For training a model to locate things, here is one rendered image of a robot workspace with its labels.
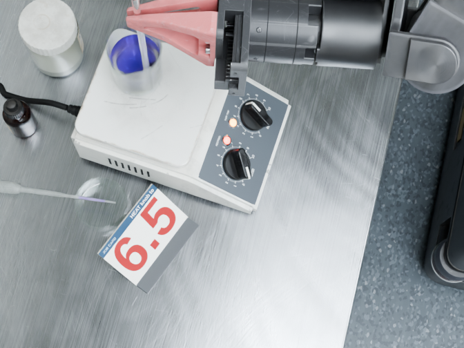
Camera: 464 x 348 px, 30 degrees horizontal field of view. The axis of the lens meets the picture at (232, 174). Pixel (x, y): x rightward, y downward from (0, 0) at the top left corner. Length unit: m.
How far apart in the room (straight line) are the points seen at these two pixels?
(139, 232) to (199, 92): 0.16
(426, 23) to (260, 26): 0.13
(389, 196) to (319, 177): 0.81
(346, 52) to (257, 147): 0.24
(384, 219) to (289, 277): 0.83
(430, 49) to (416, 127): 1.13
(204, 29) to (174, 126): 0.20
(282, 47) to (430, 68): 0.12
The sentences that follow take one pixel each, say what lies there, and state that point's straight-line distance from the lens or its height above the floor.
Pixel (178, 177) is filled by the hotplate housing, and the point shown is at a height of 0.82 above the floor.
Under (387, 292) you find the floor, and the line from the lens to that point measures 1.71.
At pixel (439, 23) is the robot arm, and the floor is 1.06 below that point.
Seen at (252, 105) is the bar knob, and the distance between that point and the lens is 0.89.
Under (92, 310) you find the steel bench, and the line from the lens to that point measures 0.91.
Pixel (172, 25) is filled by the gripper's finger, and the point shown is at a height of 1.02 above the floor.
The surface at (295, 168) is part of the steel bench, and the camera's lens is 0.94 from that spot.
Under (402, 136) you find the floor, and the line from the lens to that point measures 1.78.
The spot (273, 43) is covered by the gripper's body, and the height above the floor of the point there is 1.02.
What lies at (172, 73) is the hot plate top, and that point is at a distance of 0.88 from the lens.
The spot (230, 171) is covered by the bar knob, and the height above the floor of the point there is 0.80.
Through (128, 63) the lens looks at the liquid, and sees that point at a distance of 0.84.
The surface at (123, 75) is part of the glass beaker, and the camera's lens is 0.80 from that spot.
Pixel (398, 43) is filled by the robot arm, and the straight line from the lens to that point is 0.68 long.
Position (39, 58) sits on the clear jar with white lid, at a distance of 0.93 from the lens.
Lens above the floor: 1.65
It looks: 75 degrees down
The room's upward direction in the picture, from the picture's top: 10 degrees clockwise
